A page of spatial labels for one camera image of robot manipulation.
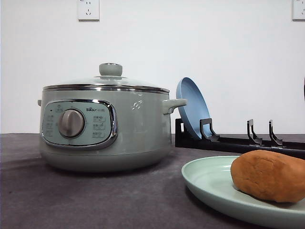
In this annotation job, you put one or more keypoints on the glass steamer lid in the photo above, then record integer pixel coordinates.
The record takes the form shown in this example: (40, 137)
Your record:
(110, 79)

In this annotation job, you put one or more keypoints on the green plate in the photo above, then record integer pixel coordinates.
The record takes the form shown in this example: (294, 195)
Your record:
(211, 180)

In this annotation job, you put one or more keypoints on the brown potato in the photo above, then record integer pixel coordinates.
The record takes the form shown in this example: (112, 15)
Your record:
(270, 175)

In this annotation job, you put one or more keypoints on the blue plate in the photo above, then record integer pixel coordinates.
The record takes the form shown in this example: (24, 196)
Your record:
(195, 110)

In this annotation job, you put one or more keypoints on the green electric steamer pot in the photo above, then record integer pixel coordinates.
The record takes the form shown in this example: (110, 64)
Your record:
(106, 131)

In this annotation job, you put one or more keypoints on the black plate rack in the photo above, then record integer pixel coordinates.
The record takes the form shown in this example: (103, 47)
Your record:
(209, 139)

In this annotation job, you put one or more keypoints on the left white wall socket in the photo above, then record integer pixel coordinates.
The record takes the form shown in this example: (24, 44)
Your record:
(88, 10)

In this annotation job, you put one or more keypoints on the white wall socket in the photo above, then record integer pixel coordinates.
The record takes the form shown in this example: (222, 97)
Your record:
(297, 11)
(88, 10)

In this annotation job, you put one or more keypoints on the right white wall socket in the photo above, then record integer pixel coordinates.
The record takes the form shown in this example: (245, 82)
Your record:
(297, 11)

